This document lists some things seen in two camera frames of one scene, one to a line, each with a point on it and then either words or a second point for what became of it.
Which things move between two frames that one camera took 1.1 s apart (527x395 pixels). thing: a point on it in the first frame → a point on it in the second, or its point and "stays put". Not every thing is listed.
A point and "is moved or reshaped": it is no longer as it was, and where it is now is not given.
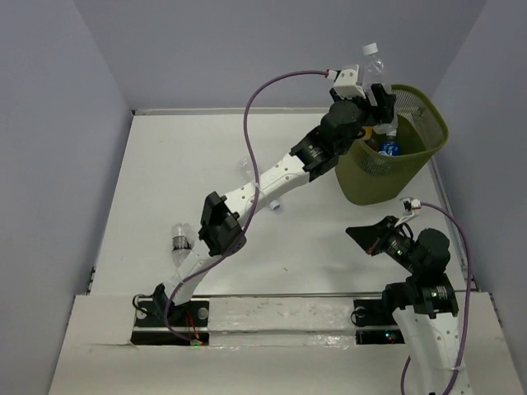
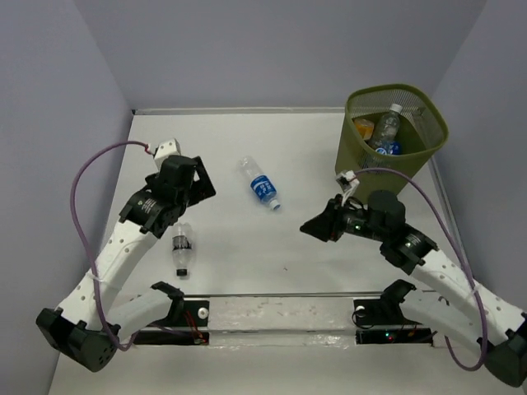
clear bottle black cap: [183, 240] stays put
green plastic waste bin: [364, 176] stays put
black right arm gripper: [369, 236] → [323, 225]
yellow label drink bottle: [368, 132] stays put
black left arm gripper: [384, 101] → [202, 188]
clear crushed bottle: [374, 73] is moved or reshaped
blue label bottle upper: [247, 167] stays put
